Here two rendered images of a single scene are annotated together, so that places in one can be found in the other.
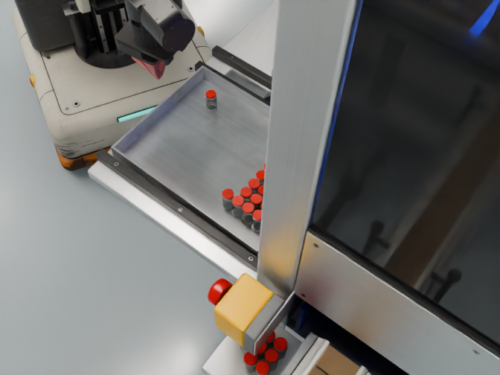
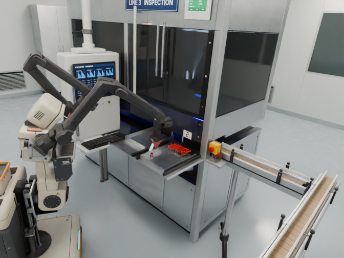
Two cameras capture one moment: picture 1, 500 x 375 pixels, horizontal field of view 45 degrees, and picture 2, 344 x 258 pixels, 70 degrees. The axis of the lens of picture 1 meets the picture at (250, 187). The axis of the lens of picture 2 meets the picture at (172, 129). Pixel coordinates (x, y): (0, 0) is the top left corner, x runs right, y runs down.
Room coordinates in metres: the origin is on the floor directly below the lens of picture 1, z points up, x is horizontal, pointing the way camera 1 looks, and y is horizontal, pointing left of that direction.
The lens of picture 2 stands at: (0.44, 1.67, 1.82)
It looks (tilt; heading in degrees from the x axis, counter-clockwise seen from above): 23 degrees down; 277
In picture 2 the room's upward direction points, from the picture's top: 4 degrees clockwise
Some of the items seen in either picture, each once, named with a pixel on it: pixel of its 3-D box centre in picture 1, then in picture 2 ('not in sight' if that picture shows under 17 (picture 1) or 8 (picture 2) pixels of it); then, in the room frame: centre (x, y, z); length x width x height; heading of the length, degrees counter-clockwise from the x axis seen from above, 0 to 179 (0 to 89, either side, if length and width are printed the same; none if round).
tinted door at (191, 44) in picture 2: not in sight; (186, 70); (0.58, -0.18, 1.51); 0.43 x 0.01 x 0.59; 145
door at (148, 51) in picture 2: not in sight; (145, 62); (0.95, -0.44, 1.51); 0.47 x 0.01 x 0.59; 145
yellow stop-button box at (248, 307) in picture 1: (248, 312); (215, 147); (0.30, 0.00, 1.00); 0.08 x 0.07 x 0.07; 55
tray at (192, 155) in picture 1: (227, 155); (168, 156); (0.64, 0.04, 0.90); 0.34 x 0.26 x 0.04; 54
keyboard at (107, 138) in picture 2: not in sight; (105, 140); (1.26, -0.25, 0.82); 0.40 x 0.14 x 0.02; 55
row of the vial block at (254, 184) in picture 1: (265, 177); (176, 151); (0.59, -0.03, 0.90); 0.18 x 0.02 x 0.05; 144
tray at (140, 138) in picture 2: not in sight; (149, 137); (0.85, -0.25, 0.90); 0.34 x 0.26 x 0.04; 55
